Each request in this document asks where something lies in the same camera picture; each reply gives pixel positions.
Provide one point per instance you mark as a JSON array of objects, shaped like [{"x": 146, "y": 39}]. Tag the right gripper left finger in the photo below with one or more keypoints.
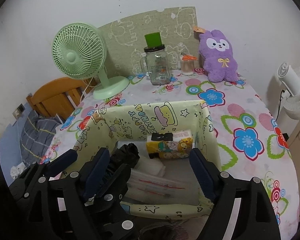
[{"x": 92, "y": 201}]

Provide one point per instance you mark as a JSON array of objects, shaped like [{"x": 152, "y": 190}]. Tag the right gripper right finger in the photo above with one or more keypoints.
[{"x": 256, "y": 218}]

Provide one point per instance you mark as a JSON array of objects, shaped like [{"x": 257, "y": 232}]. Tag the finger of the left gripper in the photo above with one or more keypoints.
[{"x": 36, "y": 174}]

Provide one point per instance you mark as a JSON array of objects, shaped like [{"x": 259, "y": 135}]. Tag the yellow cartoon storage box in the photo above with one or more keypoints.
[{"x": 107, "y": 127}]

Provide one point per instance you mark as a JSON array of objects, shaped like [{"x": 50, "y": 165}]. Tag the yellow bear tissue pack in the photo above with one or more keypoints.
[{"x": 175, "y": 145}]

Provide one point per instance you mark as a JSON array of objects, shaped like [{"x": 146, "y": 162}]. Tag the white crumpled cloth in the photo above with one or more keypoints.
[{"x": 16, "y": 171}]

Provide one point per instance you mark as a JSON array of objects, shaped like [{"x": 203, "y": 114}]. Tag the blue bed sheet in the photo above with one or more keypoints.
[{"x": 10, "y": 152}]

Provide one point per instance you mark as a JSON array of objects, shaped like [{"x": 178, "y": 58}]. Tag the grey plaid pillow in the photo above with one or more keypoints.
[{"x": 36, "y": 137}]

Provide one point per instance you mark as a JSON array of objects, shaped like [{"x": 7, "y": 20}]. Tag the floral tablecloth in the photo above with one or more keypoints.
[{"x": 249, "y": 139}]

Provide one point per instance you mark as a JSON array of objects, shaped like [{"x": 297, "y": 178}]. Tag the white standing fan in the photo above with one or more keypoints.
[{"x": 288, "y": 113}]

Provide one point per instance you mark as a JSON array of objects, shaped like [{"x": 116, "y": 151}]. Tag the green desk fan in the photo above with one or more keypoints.
[{"x": 79, "y": 51}]

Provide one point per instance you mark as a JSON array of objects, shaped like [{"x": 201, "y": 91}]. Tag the purple plush bunny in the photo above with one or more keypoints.
[{"x": 216, "y": 51}]

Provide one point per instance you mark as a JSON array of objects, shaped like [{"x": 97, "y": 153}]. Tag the glass mason jar mug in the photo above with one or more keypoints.
[{"x": 156, "y": 65}]

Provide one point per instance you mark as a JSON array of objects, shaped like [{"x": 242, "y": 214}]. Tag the cotton swab jar orange lid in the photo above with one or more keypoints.
[{"x": 187, "y": 64}]

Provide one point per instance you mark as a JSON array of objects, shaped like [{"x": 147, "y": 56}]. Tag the patterned cardboard panel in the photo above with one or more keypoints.
[{"x": 127, "y": 38}]

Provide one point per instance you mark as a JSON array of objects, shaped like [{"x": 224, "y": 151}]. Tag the green cup on jar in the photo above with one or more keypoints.
[{"x": 153, "y": 40}]

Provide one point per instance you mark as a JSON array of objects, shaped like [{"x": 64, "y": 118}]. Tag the wall socket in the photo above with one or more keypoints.
[{"x": 17, "y": 113}]

